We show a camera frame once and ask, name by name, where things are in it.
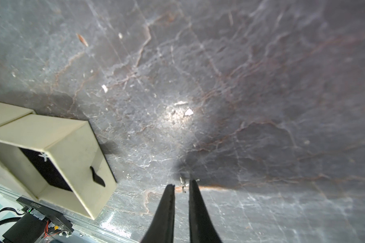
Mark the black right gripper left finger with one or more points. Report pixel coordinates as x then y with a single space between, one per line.
161 229

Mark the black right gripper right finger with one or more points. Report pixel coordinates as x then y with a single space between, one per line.
201 227

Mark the small cream printed gift box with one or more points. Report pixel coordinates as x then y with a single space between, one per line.
76 176

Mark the silver star stud earring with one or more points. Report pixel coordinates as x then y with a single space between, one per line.
44 156

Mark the black controller board with wires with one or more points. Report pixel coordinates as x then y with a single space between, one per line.
34 223

